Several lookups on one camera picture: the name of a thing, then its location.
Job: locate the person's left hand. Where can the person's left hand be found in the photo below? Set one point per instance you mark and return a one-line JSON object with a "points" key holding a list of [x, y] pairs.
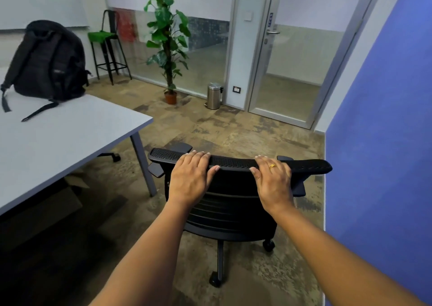
{"points": [[190, 180]]}

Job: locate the person's right hand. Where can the person's right hand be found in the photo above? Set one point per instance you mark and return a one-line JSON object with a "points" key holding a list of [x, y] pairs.
{"points": [[275, 187]]}

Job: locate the black swivel office chair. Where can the black swivel office chair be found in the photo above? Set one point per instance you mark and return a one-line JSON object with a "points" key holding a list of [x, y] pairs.
{"points": [[229, 211]]}

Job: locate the black backpack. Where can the black backpack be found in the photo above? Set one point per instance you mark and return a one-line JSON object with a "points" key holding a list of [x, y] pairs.
{"points": [[47, 62]]}

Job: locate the person's right forearm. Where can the person's right forearm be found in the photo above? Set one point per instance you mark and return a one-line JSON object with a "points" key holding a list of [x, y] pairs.
{"points": [[337, 265]]}

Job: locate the person's left forearm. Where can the person's left forearm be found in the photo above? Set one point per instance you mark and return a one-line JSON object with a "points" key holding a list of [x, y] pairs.
{"points": [[145, 265]]}

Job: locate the grey table leg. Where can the grey table leg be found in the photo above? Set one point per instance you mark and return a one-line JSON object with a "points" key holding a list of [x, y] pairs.
{"points": [[143, 164]]}

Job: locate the steel pedal trash can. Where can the steel pedal trash can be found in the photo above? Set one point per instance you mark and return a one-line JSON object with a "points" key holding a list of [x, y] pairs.
{"points": [[213, 96]]}

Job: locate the blue door sign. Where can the blue door sign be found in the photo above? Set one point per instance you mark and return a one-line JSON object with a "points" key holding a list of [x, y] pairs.
{"points": [[270, 20]]}

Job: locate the tall green leafy plant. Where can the tall green leafy plant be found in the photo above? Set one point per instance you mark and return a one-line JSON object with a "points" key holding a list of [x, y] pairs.
{"points": [[163, 15]]}

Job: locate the glass door with grey frame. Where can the glass door with grey frame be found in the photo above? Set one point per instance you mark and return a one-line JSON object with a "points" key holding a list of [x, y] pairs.
{"points": [[297, 62]]}

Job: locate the red wall poster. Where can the red wall poster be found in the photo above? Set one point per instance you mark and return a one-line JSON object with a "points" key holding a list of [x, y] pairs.
{"points": [[126, 25]]}

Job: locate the black frame chair green seat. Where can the black frame chair green seat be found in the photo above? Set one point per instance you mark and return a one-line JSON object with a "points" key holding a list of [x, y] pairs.
{"points": [[101, 36]]}

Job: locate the white wall switch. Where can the white wall switch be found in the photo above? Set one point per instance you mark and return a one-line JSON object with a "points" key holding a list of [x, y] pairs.
{"points": [[248, 16]]}

